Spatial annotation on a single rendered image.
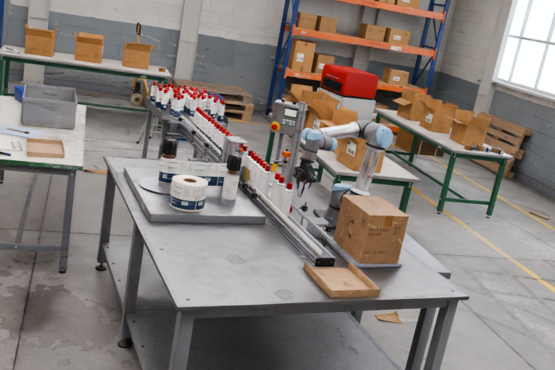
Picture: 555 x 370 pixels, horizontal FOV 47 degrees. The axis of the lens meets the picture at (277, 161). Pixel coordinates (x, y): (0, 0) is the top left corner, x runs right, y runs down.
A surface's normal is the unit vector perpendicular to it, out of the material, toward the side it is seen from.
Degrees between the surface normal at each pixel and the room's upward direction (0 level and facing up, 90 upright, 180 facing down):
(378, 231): 90
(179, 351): 90
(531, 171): 90
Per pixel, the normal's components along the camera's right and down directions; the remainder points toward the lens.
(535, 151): -0.95, -0.10
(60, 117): 0.32, 0.30
